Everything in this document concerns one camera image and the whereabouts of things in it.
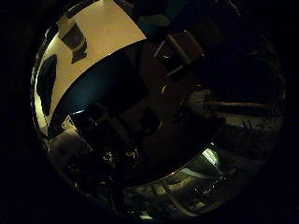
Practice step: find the white spray bottle black head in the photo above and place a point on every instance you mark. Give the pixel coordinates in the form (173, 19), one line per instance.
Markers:
(76, 42)

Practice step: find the blue cloth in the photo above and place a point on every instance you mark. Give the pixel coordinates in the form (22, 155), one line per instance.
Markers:
(46, 84)

